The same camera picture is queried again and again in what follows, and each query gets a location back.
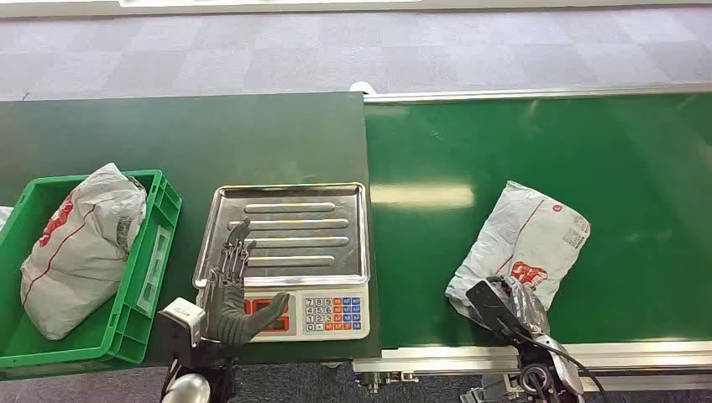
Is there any electronic scale with steel tray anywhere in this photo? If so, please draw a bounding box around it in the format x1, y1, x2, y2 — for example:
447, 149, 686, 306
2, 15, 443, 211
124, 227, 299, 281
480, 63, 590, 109
192, 182, 372, 343

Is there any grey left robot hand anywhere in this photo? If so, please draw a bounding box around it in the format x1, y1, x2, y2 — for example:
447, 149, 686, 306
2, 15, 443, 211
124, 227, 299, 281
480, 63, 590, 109
200, 217, 291, 347

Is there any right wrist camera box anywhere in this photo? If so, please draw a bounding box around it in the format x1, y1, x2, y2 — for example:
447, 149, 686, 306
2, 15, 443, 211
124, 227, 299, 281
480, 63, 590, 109
466, 280, 526, 338

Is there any grey mailer package red logo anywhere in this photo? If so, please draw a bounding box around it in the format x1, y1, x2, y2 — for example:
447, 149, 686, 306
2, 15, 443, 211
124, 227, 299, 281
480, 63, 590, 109
444, 181, 592, 329

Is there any green conveyor belt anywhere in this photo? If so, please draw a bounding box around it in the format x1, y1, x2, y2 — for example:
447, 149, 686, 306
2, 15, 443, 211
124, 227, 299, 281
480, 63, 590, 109
364, 92, 712, 348

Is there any aluminium conveyor frame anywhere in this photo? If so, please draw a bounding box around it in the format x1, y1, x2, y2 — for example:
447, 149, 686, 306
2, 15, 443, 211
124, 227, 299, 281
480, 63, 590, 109
350, 81, 712, 403

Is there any green plastic crate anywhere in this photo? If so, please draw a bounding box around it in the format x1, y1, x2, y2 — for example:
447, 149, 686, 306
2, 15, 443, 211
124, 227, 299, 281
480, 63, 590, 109
0, 169, 184, 371

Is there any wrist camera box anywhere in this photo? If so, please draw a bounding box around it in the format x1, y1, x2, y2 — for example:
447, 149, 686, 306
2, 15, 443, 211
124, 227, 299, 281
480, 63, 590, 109
466, 280, 526, 338
157, 297, 206, 348

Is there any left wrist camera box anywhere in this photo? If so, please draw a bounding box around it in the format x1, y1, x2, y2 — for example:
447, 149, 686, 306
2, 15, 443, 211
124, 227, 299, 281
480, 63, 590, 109
157, 297, 206, 348

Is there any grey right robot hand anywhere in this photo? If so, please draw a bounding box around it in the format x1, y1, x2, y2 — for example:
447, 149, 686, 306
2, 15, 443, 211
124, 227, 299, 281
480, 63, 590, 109
489, 275, 552, 340

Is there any bulky grey package red stripe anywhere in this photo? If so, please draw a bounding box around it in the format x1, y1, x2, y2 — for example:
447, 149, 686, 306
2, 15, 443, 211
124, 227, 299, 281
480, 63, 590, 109
20, 162, 149, 342

